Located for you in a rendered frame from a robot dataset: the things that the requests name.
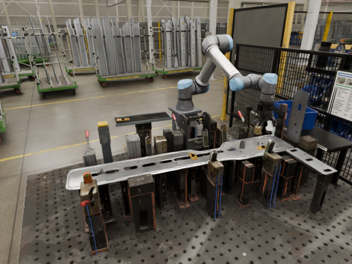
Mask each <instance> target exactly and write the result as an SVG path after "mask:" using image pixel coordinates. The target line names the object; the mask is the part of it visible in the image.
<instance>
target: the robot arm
mask: <svg viewBox="0 0 352 264"><path fill-rule="evenodd" d="M232 48H233V40H232V38H231V36H230V35H225V34H223V35H209V36H207V37H206V38H205V39H204V40H203V42H202V51H203V53H204V54H205V56H206V57H207V60H206V62H205V64H204V66H203V69H202V71H201V73H200V75H198V76H197V77H196V78H195V80H194V81H192V80H191V79H184V80H181V81H179V82H178V101H177V104H176V110H178V111H182V112H188V111H192V110H194V104H193V101H192V95H197V94H204V93H206V92H207V91H208V90H209V88H210V87H209V85H210V83H209V79H210V77H211V75H212V73H213V72H214V70H215V68H216V67H218V68H219V70H220V71H221V72H222V74H223V75H225V77H226V78H227V79H228V80H229V86H230V89H231V90H232V91H241V90H246V89H252V88H258V89H262V91H261V101H258V105H257V110H255V114H256V112H257V116H254V118H257V120H255V121H254V122H253V123H257V127H259V126H260V125H261V123H262V122H266V121H268V122H267V123H268V126H267V127H266V130H268V131H271V133H272V136H274V131H275V126H276V120H275V118H274V114H273V111H274V112H275V113H276V114H278V115H282V114H283V111H282V110H281V109H279V108H277V107H275V106H273V105H272V104H273V102H274V97H275V93H276V86H277V78H278V76H277V75H276V74H274V73H266V74H264V75H263V76H260V75H256V74H249V75H248V76H242V75H241V74H240V73H239V71H238V70H237V69H236V68H235V67H234V66H233V65H232V64H231V63H230V62H229V60H228V59H227V58H226V57H225V54H226V53H227V52H230V51H231V50H232Z"/></svg>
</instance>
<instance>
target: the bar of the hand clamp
mask: <svg viewBox="0 0 352 264"><path fill-rule="evenodd" d="M251 111H252V107H251V106H245V117H244V126H245V127H246V131H247V125H248V127H249V128H248V130H249V131H250V113H251Z"/></svg>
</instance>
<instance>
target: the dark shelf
mask: <svg viewBox="0 0 352 264"><path fill-rule="evenodd" d="M251 107H252V111H251V113H253V114H255V110H257V105H255V106H251ZM283 130H285V131H287V126H286V125H284V128H283ZM308 135H309V136H311V137H313V138H316V139H318V142H317V147H318V148H320V149H322V150H324V151H326V152H328V153H332V152H337V151H342V150H346V149H351V148H352V142H351V141H349V140H347V139H344V138H342V137H340V136H337V135H335V134H332V133H330V132H328V131H326V130H323V129H321V128H319V127H316V126H314V128H313V129H304V130H303V132H302V136H308Z"/></svg>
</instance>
